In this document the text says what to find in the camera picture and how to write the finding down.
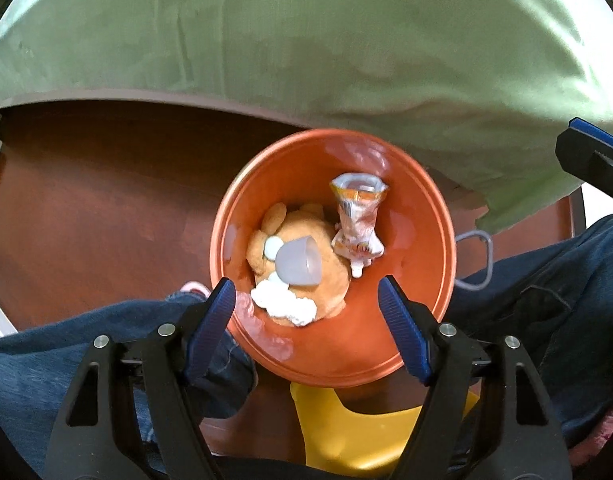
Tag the pink slipper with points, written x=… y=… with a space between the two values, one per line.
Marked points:
x=598 y=440
x=196 y=288

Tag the person's left leg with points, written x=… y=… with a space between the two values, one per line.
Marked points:
x=31 y=360

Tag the orange white snack wrapper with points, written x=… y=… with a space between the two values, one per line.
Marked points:
x=357 y=220

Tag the bed with green cover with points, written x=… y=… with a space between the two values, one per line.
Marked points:
x=306 y=50

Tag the yellow plastic stool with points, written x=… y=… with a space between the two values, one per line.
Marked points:
x=346 y=435

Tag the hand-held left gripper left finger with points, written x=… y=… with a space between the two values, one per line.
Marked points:
x=212 y=327

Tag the crumpled white tissue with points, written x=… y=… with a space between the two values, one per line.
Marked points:
x=286 y=305

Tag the orange plush lump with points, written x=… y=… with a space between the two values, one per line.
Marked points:
x=331 y=280

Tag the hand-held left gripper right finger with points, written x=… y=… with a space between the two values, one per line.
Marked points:
x=400 y=324

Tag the round white cap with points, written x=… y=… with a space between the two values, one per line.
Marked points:
x=272 y=247

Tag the person's leg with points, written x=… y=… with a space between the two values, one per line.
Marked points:
x=31 y=360
x=561 y=285

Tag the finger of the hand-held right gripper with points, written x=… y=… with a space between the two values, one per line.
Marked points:
x=586 y=160

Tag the person's right leg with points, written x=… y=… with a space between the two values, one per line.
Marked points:
x=561 y=285

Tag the orange plastic trash bin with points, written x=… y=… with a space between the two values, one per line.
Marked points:
x=411 y=200

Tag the translucent plastic cup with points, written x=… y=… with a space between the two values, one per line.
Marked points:
x=299 y=262

